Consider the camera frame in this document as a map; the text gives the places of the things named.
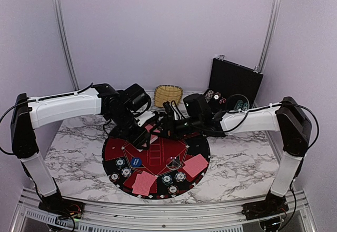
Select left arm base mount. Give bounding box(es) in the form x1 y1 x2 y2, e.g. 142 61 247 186
38 199 84 230

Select round red black poker mat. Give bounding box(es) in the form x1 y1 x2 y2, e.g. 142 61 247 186
102 133 211 199

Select right aluminium frame post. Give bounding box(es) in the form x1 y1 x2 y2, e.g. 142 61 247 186
255 0 281 73

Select red playing card deck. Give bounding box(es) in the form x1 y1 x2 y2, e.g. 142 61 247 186
137 124 158 152

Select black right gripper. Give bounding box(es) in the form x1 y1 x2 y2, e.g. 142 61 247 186
149 117 202 142

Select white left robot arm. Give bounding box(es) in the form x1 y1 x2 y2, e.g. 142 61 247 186
11 84 155 214

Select green chips in case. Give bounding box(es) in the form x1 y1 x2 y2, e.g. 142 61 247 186
234 99 250 110

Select red dice in case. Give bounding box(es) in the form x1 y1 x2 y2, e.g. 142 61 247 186
219 97 226 104

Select blue small blind button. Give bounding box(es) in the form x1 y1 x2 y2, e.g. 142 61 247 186
131 157 142 168

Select red black chip stack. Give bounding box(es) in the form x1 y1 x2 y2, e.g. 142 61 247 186
109 173 120 182
167 185 179 195

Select dealt red card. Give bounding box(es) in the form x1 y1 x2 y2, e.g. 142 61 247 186
183 154 209 176
132 175 152 196
183 159 208 177
133 171 157 190

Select green blue chip stack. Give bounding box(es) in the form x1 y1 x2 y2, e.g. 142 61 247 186
161 174 173 186
115 158 125 170

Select aluminium front rail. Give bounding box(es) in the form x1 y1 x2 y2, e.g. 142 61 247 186
10 194 316 232

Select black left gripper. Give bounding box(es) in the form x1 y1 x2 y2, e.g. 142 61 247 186
108 109 151 150

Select left aluminium frame post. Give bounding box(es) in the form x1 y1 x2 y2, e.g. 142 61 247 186
53 0 79 90

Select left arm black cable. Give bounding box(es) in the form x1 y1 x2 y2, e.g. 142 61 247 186
0 82 94 155

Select clear round dealer button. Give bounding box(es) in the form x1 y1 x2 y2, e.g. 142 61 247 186
165 156 181 170

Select black poker chip case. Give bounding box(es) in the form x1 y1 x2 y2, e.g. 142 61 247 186
204 58 263 113

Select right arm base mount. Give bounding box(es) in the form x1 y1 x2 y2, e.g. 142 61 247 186
241 200 289 231

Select woven bamboo tray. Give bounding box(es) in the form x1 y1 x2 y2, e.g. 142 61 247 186
154 85 183 108

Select blue white chips in case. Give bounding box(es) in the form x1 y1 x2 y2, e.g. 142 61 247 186
204 89 214 103

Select aluminium frame post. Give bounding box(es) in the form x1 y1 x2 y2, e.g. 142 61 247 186
255 0 281 73
53 0 79 90

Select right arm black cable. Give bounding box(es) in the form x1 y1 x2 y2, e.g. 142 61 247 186
170 94 321 156

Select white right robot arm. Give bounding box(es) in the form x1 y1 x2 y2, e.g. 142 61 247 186
150 94 316 215

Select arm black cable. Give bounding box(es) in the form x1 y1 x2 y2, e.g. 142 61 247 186
0 82 94 155
170 94 321 156

